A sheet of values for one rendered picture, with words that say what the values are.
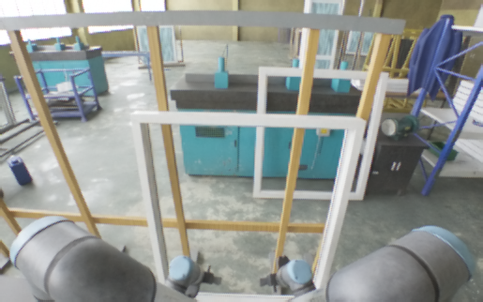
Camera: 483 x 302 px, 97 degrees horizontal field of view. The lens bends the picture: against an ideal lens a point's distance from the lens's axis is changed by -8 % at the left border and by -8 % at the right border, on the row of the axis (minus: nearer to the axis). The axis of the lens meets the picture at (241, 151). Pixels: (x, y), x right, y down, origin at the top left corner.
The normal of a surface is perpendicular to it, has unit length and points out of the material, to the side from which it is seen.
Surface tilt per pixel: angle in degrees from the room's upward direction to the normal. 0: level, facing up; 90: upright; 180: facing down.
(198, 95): 90
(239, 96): 90
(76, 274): 35
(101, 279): 40
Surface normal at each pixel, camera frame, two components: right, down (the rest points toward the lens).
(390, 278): -0.41, -0.63
